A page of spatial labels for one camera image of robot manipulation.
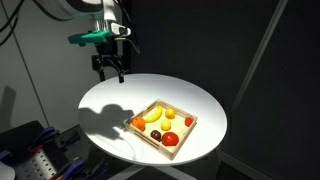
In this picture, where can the purple clamp with orange tip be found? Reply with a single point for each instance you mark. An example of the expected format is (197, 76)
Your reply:
(45, 135)

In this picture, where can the yellow banana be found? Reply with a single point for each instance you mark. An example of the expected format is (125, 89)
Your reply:
(155, 116)

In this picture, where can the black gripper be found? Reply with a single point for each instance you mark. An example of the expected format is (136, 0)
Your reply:
(107, 55)

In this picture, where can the yellow-orange round fruit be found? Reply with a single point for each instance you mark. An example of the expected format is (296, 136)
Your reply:
(170, 113)

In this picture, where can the red apple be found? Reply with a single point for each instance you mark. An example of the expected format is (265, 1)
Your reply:
(170, 139)

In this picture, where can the dark purple plum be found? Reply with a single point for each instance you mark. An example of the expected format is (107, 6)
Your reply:
(156, 135)

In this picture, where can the purple clamp lower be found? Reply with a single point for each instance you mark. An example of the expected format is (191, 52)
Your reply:
(68, 170)

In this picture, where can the orange fruit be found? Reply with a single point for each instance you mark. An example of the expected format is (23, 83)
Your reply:
(138, 122)

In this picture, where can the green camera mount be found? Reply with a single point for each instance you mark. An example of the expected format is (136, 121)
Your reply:
(88, 38)

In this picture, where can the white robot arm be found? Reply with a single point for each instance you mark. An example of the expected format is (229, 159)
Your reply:
(105, 20)

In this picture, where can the yellow lemon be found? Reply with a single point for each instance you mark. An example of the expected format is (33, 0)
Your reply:
(166, 125)

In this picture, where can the wooden tray box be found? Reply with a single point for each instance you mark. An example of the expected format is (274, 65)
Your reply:
(177, 126)

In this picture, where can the round white table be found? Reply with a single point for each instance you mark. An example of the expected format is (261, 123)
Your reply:
(104, 108)

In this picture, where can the perforated metal plate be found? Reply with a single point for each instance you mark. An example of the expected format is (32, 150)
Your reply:
(36, 167)

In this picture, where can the small red strawberry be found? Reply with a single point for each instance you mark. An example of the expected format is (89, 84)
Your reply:
(188, 121)

